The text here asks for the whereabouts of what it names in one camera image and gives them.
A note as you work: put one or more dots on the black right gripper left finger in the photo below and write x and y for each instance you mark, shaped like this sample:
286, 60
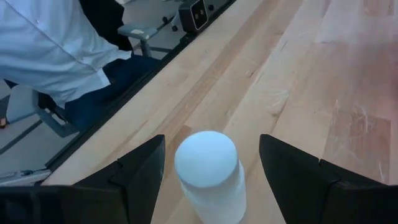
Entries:
143, 168

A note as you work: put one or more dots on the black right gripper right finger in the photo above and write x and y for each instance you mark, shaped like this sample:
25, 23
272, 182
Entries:
289, 168

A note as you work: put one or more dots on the white pill bottle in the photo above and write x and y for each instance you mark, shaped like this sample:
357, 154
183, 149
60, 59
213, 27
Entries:
208, 161

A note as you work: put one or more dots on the person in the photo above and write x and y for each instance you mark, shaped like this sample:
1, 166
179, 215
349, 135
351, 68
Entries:
46, 46

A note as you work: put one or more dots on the black table edge rail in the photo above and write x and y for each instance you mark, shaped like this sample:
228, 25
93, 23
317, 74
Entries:
178, 53

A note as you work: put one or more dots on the black box camera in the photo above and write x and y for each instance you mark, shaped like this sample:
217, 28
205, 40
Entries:
194, 15

